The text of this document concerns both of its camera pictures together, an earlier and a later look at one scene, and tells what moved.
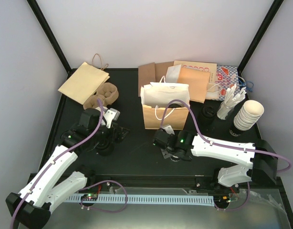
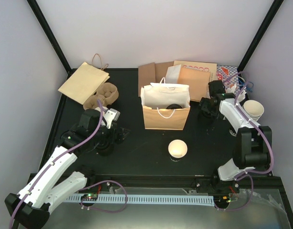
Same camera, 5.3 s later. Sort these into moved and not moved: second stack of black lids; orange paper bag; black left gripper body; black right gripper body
Moved: black right gripper body
Not moved: second stack of black lids; orange paper bag; black left gripper body
